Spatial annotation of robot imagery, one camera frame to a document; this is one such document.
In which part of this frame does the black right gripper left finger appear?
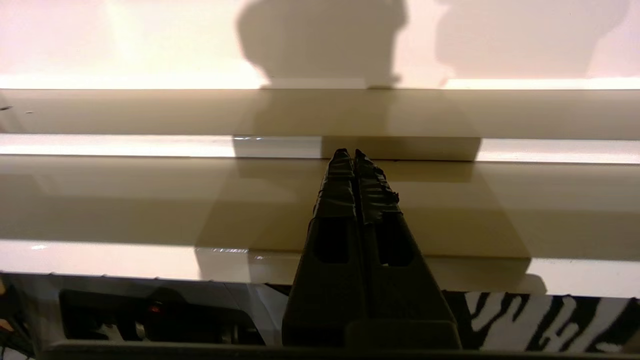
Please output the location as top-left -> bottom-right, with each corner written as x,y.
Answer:
282,148 -> 362,348

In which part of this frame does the cream drawer with black handle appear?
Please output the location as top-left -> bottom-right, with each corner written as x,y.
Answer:
0,89 -> 640,298

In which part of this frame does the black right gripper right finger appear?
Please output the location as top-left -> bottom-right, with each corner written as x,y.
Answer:
350,148 -> 462,349

